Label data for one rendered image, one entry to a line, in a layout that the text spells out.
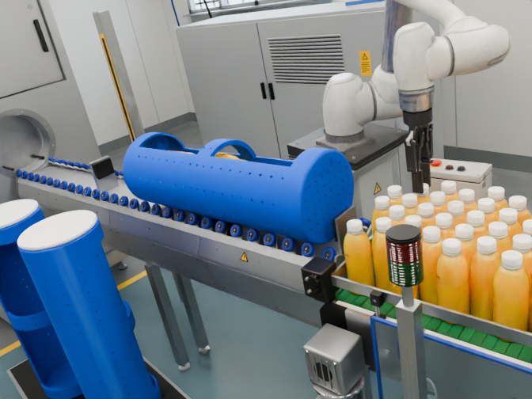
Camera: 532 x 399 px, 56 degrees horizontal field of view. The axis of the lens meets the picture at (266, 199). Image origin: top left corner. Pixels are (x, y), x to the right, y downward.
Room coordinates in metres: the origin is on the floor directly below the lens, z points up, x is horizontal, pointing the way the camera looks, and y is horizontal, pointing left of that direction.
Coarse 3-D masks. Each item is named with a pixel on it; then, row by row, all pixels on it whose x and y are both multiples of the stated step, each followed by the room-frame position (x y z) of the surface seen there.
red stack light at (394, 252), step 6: (420, 240) 0.75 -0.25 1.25; (390, 246) 0.76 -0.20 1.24; (396, 246) 0.75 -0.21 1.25; (402, 246) 0.74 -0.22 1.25; (408, 246) 0.74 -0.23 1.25; (414, 246) 0.74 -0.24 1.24; (420, 246) 0.75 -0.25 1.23; (390, 252) 0.76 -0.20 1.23; (396, 252) 0.75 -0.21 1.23; (402, 252) 0.74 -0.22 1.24; (408, 252) 0.74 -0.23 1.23; (414, 252) 0.74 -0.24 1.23; (420, 252) 0.75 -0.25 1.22; (390, 258) 0.76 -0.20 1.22; (396, 258) 0.75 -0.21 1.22; (402, 258) 0.74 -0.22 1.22; (408, 258) 0.74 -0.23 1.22; (414, 258) 0.74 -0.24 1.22; (420, 258) 0.75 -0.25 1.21
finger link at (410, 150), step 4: (404, 140) 1.22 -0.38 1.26; (412, 140) 1.20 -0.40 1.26; (412, 144) 1.20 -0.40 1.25; (408, 148) 1.21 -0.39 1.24; (412, 148) 1.21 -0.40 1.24; (408, 152) 1.22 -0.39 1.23; (412, 152) 1.21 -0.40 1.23; (408, 156) 1.22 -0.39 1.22; (412, 156) 1.21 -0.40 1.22; (408, 160) 1.22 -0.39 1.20; (412, 160) 1.21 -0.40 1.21; (408, 164) 1.22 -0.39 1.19; (412, 164) 1.21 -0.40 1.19; (416, 164) 1.21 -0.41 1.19; (408, 168) 1.22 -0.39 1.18; (412, 168) 1.21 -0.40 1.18; (416, 168) 1.21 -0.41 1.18
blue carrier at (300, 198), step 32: (128, 160) 1.84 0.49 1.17; (160, 160) 1.71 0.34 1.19; (192, 160) 1.60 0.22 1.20; (224, 160) 1.51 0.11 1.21; (256, 160) 1.71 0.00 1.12; (288, 160) 1.60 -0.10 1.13; (320, 160) 1.32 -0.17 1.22; (160, 192) 1.69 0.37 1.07; (192, 192) 1.55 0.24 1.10; (224, 192) 1.44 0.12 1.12; (256, 192) 1.35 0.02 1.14; (288, 192) 1.27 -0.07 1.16; (320, 192) 1.30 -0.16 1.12; (352, 192) 1.41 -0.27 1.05; (256, 224) 1.38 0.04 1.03; (288, 224) 1.27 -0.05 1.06; (320, 224) 1.28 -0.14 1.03
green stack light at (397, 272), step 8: (392, 264) 0.76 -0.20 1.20; (400, 264) 0.75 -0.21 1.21; (408, 264) 0.74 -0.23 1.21; (416, 264) 0.74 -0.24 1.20; (392, 272) 0.76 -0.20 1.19; (400, 272) 0.75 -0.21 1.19; (408, 272) 0.74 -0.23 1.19; (416, 272) 0.74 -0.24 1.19; (392, 280) 0.76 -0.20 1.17; (400, 280) 0.75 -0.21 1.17; (408, 280) 0.74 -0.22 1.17; (416, 280) 0.74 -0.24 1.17
